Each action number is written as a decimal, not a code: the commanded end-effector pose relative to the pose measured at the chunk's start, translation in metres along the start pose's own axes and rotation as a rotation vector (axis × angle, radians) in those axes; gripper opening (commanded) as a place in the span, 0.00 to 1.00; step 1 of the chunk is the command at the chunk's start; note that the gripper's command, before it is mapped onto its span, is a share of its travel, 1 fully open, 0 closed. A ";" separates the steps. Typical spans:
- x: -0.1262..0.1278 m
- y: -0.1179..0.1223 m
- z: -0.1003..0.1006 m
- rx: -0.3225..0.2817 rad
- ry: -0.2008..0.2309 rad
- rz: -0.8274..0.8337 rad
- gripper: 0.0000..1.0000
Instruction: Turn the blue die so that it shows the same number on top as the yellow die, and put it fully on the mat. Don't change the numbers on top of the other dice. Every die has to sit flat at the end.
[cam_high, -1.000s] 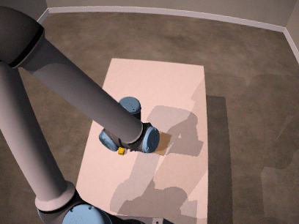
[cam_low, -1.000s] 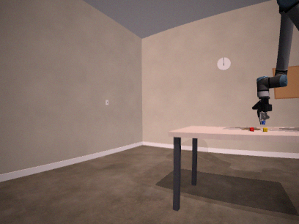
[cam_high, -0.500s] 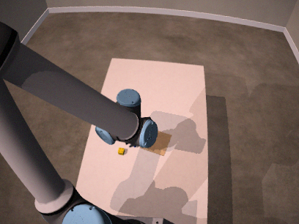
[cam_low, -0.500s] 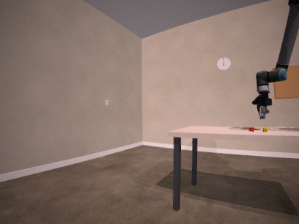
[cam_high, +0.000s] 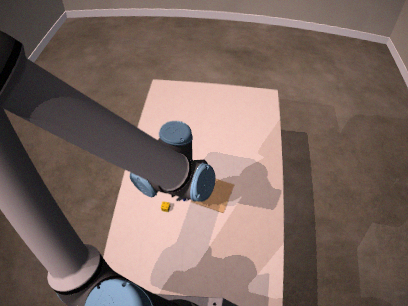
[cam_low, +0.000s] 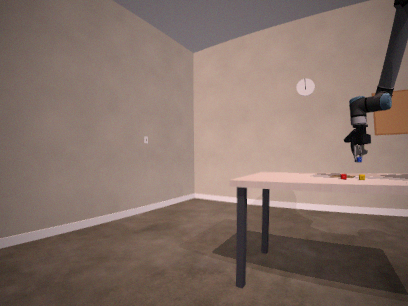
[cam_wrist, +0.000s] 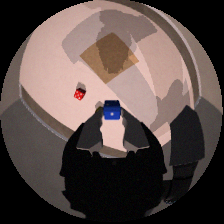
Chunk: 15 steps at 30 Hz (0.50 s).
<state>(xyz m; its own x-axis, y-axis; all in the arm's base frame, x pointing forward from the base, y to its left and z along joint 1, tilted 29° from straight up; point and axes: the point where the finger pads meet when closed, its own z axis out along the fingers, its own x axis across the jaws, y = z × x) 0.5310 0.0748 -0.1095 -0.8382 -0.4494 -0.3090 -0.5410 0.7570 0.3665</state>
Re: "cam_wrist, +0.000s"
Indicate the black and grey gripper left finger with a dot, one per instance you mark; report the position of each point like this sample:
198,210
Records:
86,139

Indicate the blue die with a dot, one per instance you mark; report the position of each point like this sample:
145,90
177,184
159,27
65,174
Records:
112,109

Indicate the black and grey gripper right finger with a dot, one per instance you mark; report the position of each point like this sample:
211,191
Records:
138,138

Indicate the red die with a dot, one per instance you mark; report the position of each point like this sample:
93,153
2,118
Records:
79,93

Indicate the brown square mat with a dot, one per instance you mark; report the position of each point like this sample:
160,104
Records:
108,57

